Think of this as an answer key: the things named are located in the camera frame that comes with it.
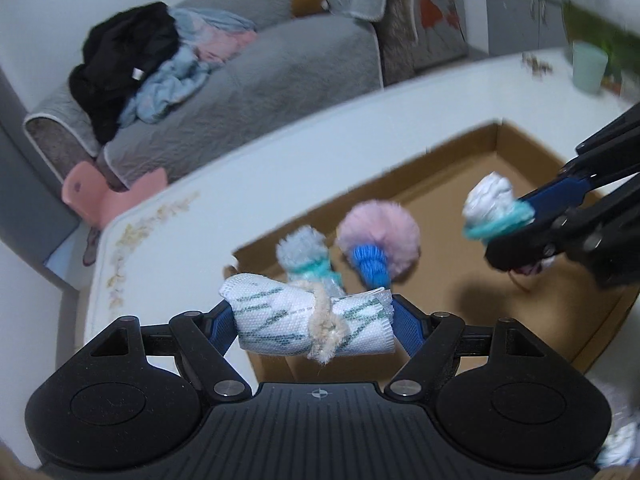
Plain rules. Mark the white bundle teal tie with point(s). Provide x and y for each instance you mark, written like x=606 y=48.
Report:
x=487 y=200

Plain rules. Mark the brown cardboard box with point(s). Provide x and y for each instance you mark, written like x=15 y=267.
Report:
x=450 y=200

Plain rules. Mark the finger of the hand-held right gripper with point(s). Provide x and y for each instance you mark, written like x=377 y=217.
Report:
x=575 y=235
x=555 y=192

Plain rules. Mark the printed picture panel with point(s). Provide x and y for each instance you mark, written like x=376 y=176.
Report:
x=440 y=15

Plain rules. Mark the green fish tank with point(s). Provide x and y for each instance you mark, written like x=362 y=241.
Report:
x=615 y=40

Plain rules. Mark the white green-patterned cloth roll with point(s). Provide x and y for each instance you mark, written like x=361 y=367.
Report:
x=270 y=320

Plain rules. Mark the black garment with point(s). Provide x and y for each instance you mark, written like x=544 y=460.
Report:
x=120 y=55

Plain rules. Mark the pink garment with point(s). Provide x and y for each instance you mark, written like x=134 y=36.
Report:
x=220 y=45

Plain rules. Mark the light blue fluffy bundle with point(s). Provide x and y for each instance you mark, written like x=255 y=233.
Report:
x=300 y=250

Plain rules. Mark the pile of clothes on sofa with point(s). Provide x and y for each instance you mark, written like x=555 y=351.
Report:
x=165 y=85

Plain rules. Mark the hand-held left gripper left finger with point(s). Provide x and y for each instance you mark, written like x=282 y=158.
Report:
x=221 y=325

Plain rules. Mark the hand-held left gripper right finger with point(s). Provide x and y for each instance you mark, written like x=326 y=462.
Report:
x=406 y=325

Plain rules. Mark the brown plush toy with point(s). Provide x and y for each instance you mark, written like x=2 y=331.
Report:
x=307 y=4

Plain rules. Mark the grey cabinet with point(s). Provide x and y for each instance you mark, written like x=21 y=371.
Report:
x=515 y=10

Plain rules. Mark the pale green cup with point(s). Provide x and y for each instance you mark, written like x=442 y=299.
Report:
x=589 y=67

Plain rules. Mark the pink plastic stool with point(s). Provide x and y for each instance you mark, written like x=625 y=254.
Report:
x=115 y=200

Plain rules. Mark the pile of seed shells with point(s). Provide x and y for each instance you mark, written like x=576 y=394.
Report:
x=536 y=64

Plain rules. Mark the pink fluffy bundle blue tie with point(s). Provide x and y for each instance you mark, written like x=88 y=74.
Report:
x=380 y=230

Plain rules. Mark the grey sofa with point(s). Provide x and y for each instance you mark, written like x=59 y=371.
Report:
x=280 y=75

